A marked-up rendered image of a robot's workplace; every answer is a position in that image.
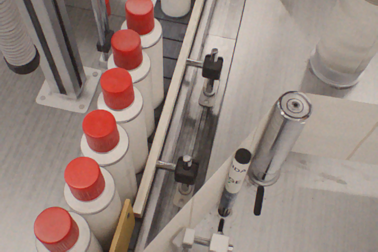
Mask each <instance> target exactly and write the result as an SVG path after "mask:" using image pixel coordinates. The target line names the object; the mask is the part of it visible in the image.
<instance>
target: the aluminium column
mask: <svg viewBox="0 0 378 252"><path fill-rule="evenodd" d="M53 1H54V4H55V7H56V12H57V15H58V20H59V22H58V20H57V16H56V13H55V9H54V6H53V5H52V2H51V0H15V2H16V5H17V7H18V9H19V11H20V13H21V16H22V19H23V21H24V24H25V26H26V29H27V30H28V32H29V35H30V37H31V40H32V42H33V44H34V45H35V46H36V47H37V49H38V51H39V54H40V66H41V69H42V71H43V74H44V75H45V77H46V80H47V83H48V85H49V88H50V90H51V92H52V93H53V94H54V95H59V96H62V97H67V98H72V99H75V100H77V99H78V97H79V96H80V93H81V91H82V89H83V86H84V83H85V81H86V75H85V72H84V68H83V64H82V61H81V58H80V54H79V52H78V48H77V44H76V41H75V38H74V33H73V30H72V27H71V23H70V21H69V17H68V13H67V11H66V7H65V3H64V0H53ZM59 23H60V26H61V29H62V31H61V29H60V26H59ZM62 33H63V34H62ZM63 35H64V36H63ZM64 39H65V40H64ZM65 42H66V44H65ZM66 46H67V47H66ZM68 52H69V53H68ZM69 55H70V56H71V58H70V57H69ZM71 59H72V61H73V65H74V68H75V72H76V75H77V77H78V81H79V83H80V86H79V84H78V81H77V78H76V75H75V72H74V68H73V65H72V62H71Z"/></svg>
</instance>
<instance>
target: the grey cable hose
mask: <svg viewBox="0 0 378 252"><path fill-rule="evenodd" d="M0 49H1V50H2V52H3V55H4V60H5V62H6V64H7V66H8V68H9V69H11V70H12V71H13V72H14V73H16V74H21V75H25V74H30V73H32V72H33V71H35V70H36V69H37V68H38V66H39V64H40V54H39V51H38V49H37V47H36V46H35V45H34V44H33V42H32V39H31V37H30V35H29V32H28V30H27V29H26V26H25V24H24V21H23V18H22V16H21V13H20V11H19V9H18V7H17V5H16V2H15V0H0Z"/></svg>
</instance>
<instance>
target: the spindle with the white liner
mask: <svg viewBox="0 0 378 252"><path fill-rule="evenodd" d="M377 51H378V0H337V2H336V5H335V7H334V9H333V11H332V13H331V14H330V17H329V18H328V22H327V24H326V26H325V28H324V30H323V33H322V34H321V37H320V38H319V39H318V41H317V44H316V47H315V48H314V49H313V50H312V52H311V55H310V66H311V68H312V71H313V72H314V73H315V74H316V76H318V77H319V79H320V80H322V81H323V82H325V83H327V84H330V85H333V86H338V87H346V86H352V85H354V84H356V83H358V82H359V81H360V80H361V78H362V77H363V75H364V73H365V71H366V69H367V68H368V67H369V65H370V63H371V59H372V58H373V57H374V56H375V55H376V52H377Z"/></svg>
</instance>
